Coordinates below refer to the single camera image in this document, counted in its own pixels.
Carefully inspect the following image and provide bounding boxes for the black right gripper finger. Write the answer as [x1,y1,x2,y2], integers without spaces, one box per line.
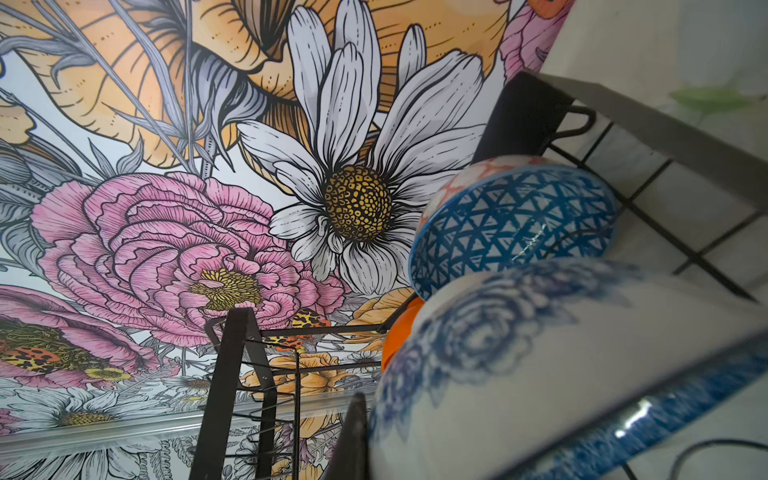
[322,393,369,480]

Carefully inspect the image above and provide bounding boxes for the orange plastic bowl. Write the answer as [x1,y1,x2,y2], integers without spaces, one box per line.
[381,294,425,371]

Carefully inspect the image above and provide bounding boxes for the blue floral ceramic bowl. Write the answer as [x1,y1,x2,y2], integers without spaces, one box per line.
[368,258,767,479]

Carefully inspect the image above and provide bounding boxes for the dark blue patterned bowl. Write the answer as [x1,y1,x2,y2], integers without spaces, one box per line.
[409,155,620,300]

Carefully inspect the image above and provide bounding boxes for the black metal dish rack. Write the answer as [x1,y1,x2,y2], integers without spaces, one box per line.
[189,72,767,479]

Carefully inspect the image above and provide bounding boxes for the aluminium corner post left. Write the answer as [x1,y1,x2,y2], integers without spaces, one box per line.
[0,389,379,463]

